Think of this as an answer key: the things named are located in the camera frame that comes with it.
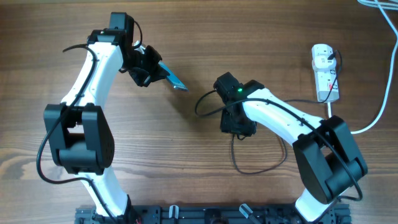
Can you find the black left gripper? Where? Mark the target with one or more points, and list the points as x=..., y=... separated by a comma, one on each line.
x=154, y=68

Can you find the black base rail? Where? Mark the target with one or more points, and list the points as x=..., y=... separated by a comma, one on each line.
x=275, y=213

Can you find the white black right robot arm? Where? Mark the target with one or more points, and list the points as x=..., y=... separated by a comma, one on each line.
x=328, y=158

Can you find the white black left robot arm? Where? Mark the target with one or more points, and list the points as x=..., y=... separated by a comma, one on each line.
x=77, y=131

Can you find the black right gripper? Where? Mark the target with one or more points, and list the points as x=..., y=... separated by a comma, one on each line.
x=226, y=127

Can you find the white USB charger plug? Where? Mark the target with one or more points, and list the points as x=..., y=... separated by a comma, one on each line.
x=322, y=62

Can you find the blue Galaxy smartphone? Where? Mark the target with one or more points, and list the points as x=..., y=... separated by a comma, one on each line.
x=173, y=79

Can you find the white power strip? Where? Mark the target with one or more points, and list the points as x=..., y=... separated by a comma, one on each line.
x=325, y=81

